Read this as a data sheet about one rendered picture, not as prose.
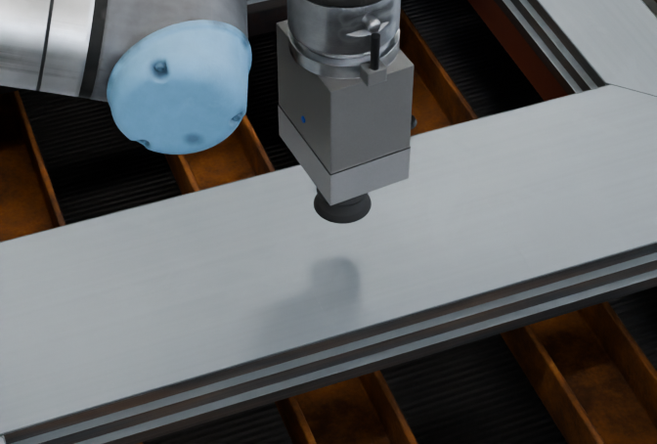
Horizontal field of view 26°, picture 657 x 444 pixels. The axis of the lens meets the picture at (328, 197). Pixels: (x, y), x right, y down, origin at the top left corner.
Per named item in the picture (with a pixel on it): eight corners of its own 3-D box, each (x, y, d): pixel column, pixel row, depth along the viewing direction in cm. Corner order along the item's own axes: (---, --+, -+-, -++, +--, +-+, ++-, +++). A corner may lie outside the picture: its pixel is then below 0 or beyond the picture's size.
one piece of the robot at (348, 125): (459, 13, 92) (446, 194, 104) (393, -57, 98) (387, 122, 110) (326, 55, 89) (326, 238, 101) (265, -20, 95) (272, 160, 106)
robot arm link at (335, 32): (368, -70, 96) (428, -6, 91) (367, -14, 99) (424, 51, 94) (267, -41, 93) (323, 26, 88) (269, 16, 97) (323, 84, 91)
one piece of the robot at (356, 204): (378, 188, 104) (377, 207, 106) (353, 155, 107) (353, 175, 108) (330, 204, 103) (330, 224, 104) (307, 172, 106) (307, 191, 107)
